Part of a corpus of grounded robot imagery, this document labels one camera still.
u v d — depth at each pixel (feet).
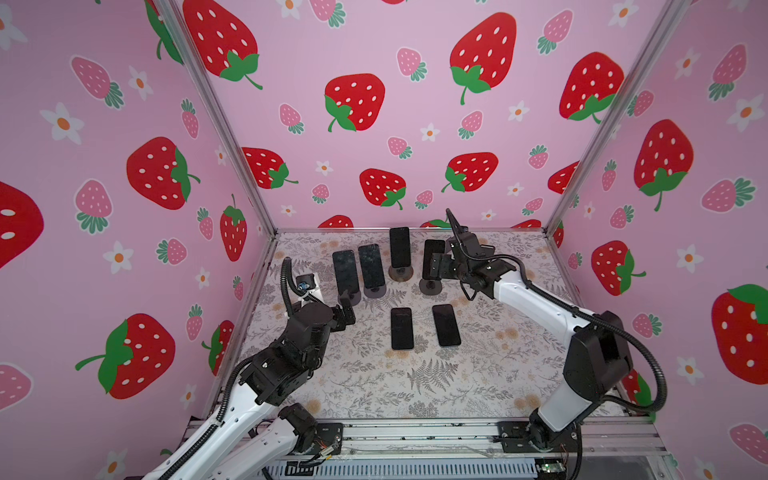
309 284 1.89
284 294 1.52
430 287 3.43
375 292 3.40
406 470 2.30
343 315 2.09
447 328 3.11
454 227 2.17
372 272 3.14
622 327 1.53
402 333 3.04
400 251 3.32
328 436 2.45
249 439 1.88
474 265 2.17
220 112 2.81
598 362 1.48
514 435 2.44
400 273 3.52
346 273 3.13
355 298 3.30
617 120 2.84
